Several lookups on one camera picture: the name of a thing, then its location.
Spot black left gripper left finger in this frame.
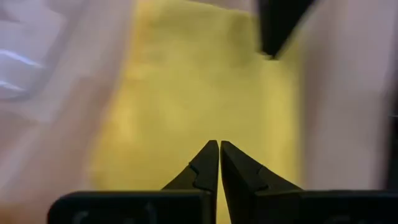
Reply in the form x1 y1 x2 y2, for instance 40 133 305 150
47 139 220 224

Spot yellow microfiber towel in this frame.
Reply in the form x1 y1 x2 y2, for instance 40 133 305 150
88 0 304 224

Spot clear plastic bin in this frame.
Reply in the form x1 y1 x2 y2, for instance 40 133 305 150
0 0 68 103

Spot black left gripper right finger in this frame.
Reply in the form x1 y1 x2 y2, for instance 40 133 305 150
220 140 398 224

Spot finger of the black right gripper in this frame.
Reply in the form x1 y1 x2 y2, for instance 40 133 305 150
257 0 315 59

